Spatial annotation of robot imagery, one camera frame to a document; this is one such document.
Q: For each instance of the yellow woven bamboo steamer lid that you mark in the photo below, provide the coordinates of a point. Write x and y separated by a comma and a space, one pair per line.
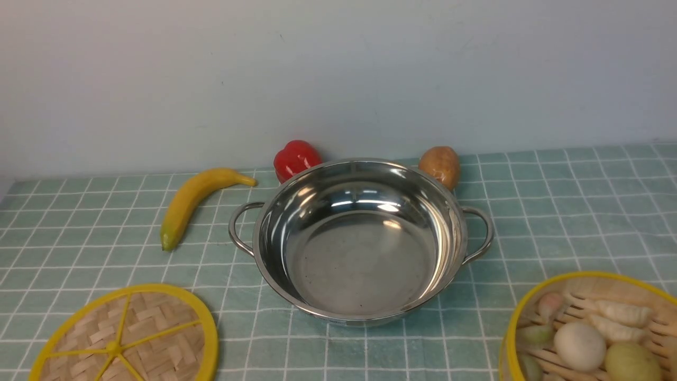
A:
141, 332

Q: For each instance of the yellow rimmed bamboo steamer basket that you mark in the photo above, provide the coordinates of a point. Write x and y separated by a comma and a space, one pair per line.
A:
580, 290

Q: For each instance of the stainless steel pot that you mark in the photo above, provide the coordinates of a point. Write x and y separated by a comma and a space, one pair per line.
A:
360, 242

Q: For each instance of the red bell pepper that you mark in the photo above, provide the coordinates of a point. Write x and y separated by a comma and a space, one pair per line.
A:
297, 156

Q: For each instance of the brown potato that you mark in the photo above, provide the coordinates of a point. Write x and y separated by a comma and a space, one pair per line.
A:
443, 164

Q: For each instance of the yellow banana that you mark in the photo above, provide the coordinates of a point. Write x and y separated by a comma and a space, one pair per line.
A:
188, 198

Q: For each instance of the green checkered tablecloth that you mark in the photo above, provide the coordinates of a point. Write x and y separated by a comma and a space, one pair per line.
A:
68, 241

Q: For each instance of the pink tipped dumpling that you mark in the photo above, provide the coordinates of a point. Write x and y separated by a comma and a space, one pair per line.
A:
550, 306

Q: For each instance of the pale green dumpling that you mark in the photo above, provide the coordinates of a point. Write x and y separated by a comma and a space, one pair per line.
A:
535, 336

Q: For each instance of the white round bun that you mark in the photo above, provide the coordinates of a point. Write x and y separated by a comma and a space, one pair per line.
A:
580, 346

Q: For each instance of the white pleated dumpling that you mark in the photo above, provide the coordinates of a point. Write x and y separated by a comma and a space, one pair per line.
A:
626, 314

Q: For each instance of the green round bun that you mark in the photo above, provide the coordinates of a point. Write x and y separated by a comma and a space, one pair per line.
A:
631, 361

